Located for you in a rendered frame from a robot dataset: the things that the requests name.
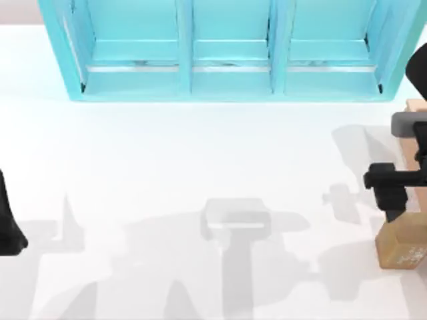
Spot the pale grey rounded box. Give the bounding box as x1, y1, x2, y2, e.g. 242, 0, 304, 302
390, 111, 427, 139

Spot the light blue rack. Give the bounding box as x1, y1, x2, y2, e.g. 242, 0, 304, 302
37, 0, 424, 103

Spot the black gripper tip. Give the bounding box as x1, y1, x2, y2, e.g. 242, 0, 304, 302
0, 169, 29, 257

